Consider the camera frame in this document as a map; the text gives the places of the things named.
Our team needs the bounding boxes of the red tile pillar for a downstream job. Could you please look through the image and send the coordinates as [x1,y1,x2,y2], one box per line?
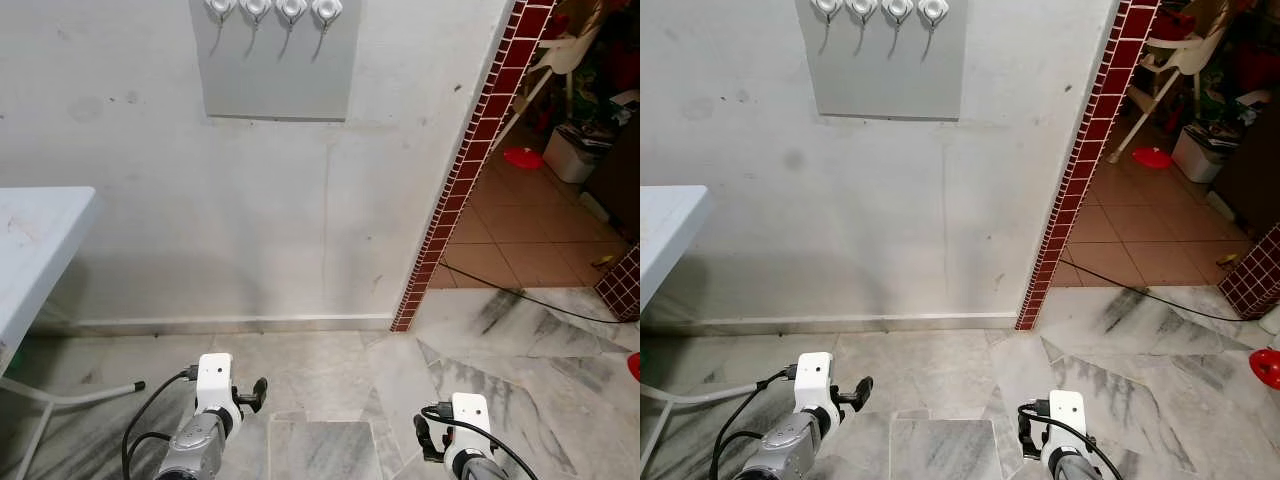
[1217,222,1280,322]
[594,243,641,323]

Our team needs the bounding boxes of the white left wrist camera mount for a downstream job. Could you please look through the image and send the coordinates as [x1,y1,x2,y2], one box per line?
[796,351,838,415]
[195,353,237,417]

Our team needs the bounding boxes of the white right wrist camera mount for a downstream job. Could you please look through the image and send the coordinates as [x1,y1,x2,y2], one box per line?
[451,392,492,453]
[1045,390,1087,451]

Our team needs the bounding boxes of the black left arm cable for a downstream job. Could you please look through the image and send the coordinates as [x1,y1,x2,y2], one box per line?
[121,367,201,480]
[709,366,799,480]

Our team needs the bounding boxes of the white storage bin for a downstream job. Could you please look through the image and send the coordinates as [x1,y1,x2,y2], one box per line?
[544,122,613,185]
[1171,122,1241,185]

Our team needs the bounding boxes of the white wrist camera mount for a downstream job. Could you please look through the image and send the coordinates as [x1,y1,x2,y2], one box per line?
[796,351,838,415]
[1045,390,1087,451]
[451,392,492,453]
[195,353,237,417]

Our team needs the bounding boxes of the thin black floor cable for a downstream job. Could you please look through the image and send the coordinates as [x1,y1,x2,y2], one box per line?
[1064,259,1251,323]
[438,261,629,325]

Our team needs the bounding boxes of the white high chair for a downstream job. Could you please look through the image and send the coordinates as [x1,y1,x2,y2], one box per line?
[512,15,607,126]
[1108,15,1233,166]

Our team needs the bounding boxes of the red tile doorway trim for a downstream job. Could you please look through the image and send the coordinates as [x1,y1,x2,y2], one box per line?
[1014,0,1163,332]
[389,0,556,333]

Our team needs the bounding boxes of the grey wall board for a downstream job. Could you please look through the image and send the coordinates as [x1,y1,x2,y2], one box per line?
[796,0,969,123]
[189,0,362,124]

